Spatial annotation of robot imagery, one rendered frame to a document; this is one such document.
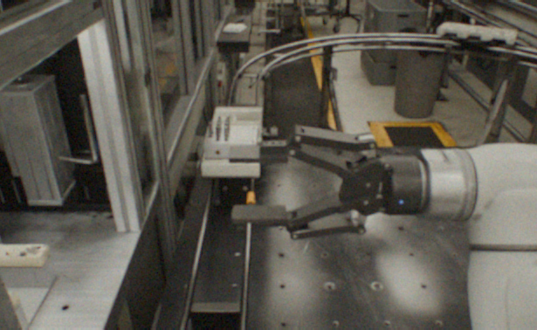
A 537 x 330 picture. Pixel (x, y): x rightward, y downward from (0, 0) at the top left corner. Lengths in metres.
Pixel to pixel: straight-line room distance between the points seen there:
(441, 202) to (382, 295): 0.54
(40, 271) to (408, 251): 0.83
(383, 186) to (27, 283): 0.55
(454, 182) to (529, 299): 0.15
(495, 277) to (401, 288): 0.53
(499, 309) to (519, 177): 0.15
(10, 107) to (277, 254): 0.66
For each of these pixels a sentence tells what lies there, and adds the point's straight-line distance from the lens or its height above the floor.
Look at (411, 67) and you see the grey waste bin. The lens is 3.58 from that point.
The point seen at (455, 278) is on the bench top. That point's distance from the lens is 1.18.
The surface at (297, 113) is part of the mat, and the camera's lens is 3.64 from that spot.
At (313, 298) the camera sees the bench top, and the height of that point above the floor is 0.68.
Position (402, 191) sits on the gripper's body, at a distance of 0.56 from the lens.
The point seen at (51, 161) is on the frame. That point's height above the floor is 1.02.
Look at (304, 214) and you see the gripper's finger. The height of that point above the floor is 1.09.
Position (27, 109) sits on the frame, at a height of 1.12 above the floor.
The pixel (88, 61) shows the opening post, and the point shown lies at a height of 1.23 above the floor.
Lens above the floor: 1.43
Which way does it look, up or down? 29 degrees down
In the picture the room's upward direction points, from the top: straight up
